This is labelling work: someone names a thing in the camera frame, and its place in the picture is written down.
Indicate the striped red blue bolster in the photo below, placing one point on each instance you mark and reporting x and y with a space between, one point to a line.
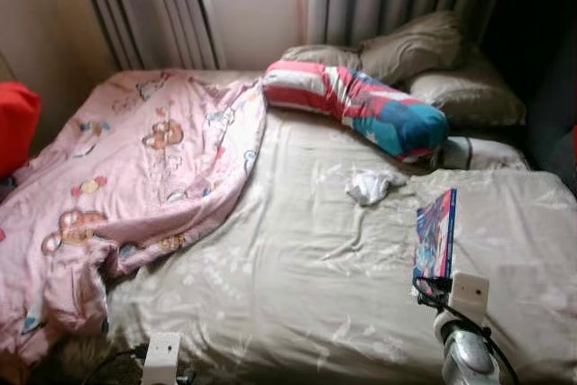
361 105

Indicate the white pillow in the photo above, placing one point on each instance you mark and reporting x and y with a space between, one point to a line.
487 152

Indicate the colourful comic book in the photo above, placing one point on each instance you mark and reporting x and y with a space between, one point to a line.
435 232

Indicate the crumpled white cloth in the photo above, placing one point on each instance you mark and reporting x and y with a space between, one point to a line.
370 188

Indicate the long red cushion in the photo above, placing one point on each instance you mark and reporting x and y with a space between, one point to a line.
18 128

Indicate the bed with beige sheet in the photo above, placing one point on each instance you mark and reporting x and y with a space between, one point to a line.
297 286

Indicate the pink cartoon print blanket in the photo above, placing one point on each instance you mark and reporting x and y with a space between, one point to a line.
144 160

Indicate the flat beige satin pillow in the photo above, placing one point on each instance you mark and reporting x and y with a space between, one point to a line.
514 223

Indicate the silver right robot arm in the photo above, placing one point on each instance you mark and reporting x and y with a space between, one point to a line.
469 362

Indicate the dark grey upholstered headboard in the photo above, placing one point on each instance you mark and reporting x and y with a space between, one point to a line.
559 123

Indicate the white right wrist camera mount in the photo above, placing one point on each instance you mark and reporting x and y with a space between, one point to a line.
469 295

